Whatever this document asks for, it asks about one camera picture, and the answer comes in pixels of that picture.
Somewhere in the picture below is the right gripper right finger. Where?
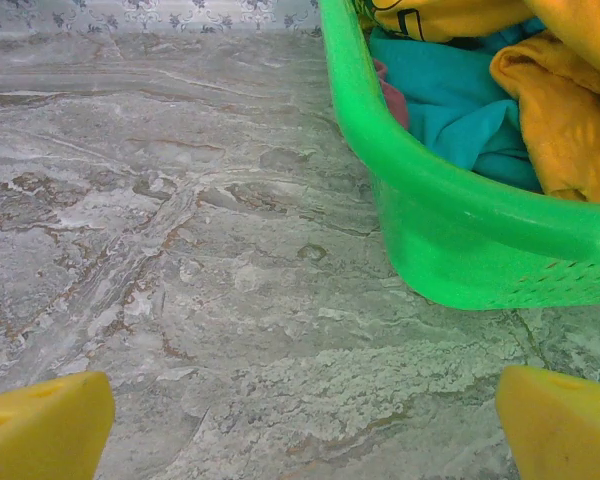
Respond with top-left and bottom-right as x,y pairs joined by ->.
495,364 -> 600,480

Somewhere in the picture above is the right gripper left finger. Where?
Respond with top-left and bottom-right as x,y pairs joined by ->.
0,370 -> 117,480

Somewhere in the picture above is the yellow printed t-shirt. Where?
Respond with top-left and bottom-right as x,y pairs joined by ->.
352,0 -> 600,204

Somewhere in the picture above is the green plastic laundry basket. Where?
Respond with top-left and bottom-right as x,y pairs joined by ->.
318,0 -> 600,312

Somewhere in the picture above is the teal t-shirt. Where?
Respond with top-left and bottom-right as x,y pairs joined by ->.
368,17 -> 549,194

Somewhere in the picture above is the maroon t-shirt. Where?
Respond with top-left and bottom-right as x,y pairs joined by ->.
372,58 -> 412,131

